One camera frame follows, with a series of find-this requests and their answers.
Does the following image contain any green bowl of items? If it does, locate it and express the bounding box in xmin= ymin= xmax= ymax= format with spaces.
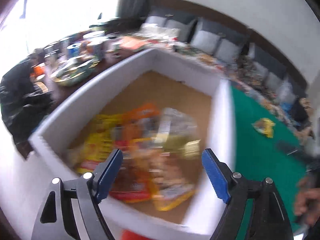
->
xmin=50 ymin=55 xmax=100 ymax=87

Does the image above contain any clear bag of beige snacks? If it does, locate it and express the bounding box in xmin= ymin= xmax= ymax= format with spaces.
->
xmin=153 ymin=107 xmax=201 ymax=159

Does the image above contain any yellow snack packet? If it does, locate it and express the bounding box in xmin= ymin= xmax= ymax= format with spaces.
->
xmin=252 ymin=118 xmax=275 ymax=138

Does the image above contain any green cloth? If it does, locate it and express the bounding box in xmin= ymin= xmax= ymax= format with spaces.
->
xmin=232 ymin=87 xmax=306 ymax=231

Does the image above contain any white cardboard box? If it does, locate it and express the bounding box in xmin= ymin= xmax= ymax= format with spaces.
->
xmin=29 ymin=49 xmax=235 ymax=239

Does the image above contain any red snack packet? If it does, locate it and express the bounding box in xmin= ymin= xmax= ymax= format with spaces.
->
xmin=109 ymin=140 xmax=151 ymax=203

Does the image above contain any person right hand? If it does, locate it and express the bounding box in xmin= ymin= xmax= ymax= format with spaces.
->
xmin=293 ymin=176 xmax=319 ymax=226

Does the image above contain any yellow green striped packet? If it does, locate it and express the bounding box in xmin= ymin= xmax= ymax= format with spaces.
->
xmin=75 ymin=114 xmax=122 ymax=174

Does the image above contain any black plastic bag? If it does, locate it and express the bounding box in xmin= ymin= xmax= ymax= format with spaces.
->
xmin=1 ymin=58 xmax=53 ymax=159

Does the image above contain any orange snack bag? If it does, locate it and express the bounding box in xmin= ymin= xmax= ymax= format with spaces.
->
xmin=112 ymin=103 xmax=159 ymax=193

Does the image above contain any grey cushion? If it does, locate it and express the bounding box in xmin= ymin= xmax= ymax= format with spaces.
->
xmin=190 ymin=17 xmax=246 ymax=59
xmin=248 ymin=43 xmax=286 ymax=92

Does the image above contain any orange book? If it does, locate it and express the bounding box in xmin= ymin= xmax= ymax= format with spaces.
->
xmin=120 ymin=36 xmax=148 ymax=51

